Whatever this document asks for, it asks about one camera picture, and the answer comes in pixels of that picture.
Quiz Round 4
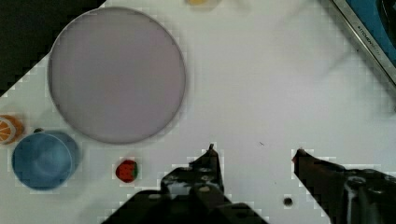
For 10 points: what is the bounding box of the orange slice toy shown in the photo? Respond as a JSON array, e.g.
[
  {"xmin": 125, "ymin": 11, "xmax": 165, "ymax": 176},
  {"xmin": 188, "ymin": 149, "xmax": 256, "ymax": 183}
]
[{"xmin": 0, "ymin": 115, "xmax": 24, "ymax": 145}]

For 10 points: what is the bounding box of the red strawberry toy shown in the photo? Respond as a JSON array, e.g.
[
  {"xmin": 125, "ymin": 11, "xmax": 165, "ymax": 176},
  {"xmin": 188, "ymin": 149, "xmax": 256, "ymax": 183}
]
[{"xmin": 116, "ymin": 160, "xmax": 138, "ymax": 183}]

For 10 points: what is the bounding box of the silver toaster oven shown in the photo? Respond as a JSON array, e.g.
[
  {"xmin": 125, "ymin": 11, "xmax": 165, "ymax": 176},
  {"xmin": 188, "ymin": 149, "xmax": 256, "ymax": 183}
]
[{"xmin": 328, "ymin": 0, "xmax": 396, "ymax": 86}]

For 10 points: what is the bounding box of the round grey plate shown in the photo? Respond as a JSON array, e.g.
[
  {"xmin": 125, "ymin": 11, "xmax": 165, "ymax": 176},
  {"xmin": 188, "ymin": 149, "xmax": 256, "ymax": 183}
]
[{"xmin": 48, "ymin": 7, "xmax": 187, "ymax": 144}]

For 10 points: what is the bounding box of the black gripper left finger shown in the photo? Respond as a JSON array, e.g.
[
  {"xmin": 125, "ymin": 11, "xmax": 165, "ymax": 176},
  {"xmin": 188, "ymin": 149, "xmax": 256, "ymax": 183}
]
[{"xmin": 161, "ymin": 144, "xmax": 224, "ymax": 194}]

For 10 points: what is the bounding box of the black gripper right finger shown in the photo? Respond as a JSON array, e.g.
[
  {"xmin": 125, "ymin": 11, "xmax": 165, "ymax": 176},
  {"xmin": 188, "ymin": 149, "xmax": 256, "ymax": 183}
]
[{"xmin": 292, "ymin": 148, "xmax": 396, "ymax": 224}]

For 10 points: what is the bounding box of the blue bowl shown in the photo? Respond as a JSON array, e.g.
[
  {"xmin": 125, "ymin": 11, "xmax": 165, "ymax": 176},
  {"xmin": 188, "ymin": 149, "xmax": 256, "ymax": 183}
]
[{"xmin": 11, "ymin": 131, "xmax": 80, "ymax": 190}]

